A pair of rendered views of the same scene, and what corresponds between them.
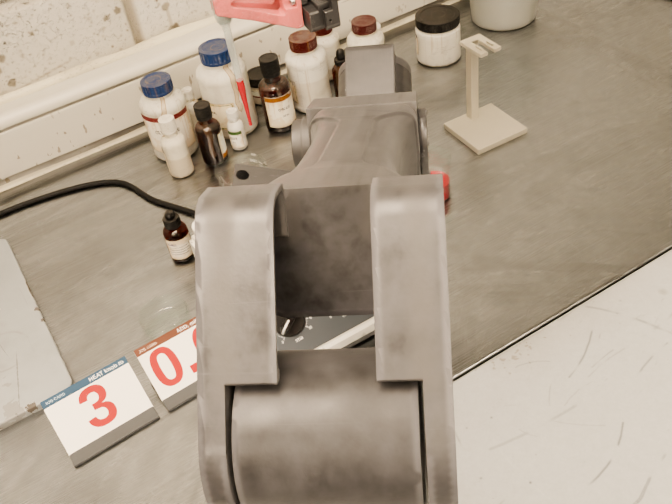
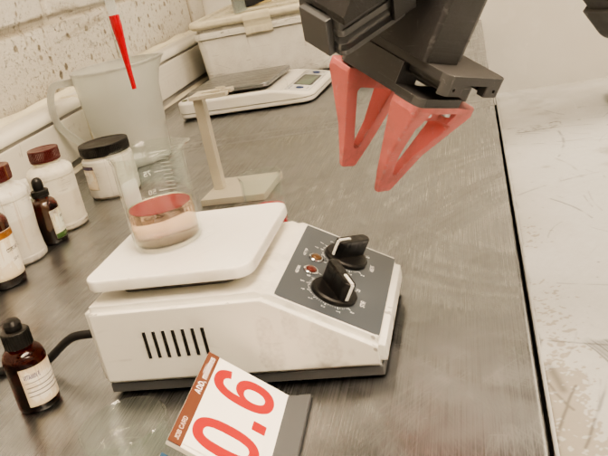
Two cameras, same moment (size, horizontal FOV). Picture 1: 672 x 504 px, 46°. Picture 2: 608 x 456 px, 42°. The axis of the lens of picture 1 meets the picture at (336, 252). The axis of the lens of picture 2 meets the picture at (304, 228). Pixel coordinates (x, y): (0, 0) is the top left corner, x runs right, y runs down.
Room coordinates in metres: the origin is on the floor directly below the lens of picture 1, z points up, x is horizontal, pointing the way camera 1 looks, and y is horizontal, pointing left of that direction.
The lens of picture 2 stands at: (0.24, 0.43, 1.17)
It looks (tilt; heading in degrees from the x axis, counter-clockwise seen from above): 20 degrees down; 310
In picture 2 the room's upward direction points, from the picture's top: 12 degrees counter-clockwise
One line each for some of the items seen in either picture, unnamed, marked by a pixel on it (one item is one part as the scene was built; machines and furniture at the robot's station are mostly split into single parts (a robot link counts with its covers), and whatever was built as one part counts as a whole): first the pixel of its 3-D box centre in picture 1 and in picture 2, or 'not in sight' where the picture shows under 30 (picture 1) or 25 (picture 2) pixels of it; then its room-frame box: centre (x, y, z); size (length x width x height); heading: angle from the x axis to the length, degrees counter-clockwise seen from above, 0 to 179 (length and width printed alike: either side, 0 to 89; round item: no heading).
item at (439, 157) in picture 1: (433, 175); (264, 201); (0.76, -0.13, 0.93); 0.04 x 0.04 x 0.06
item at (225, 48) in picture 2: not in sight; (278, 33); (1.40, -1.00, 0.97); 0.37 x 0.31 x 0.14; 117
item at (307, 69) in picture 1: (307, 70); (5, 213); (1.02, 0.00, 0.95); 0.06 x 0.06 x 0.11
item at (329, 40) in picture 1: (325, 49); not in sight; (1.10, -0.03, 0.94); 0.05 x 0.05 x 0.09
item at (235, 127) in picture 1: (235, 128); not in sight; (0.94, 0.11, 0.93); 0.02 x 0.02 x 0.06
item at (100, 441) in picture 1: (100, 409); not in sight; (0.49, 0.25, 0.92); 0.09 x 0.06 x 0.04; 118
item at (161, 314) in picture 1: (165, 318); (127, 436); (0.61, 0.20, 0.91); 0.06 x 0.06 x 0.02
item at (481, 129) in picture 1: (485, 89); (231, 140); (0.88, -0.23, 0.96); 0.08 x 0.08 x 0.13; 22
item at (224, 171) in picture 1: (248, 194); (160, 193); (0.66, 0.08, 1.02); 0.06 x 0.05 x 0.08; 35
